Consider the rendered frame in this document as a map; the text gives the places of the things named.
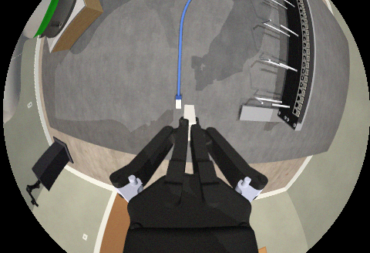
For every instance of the white cable plug with dark blue boot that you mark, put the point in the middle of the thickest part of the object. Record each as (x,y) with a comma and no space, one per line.
(178,101)

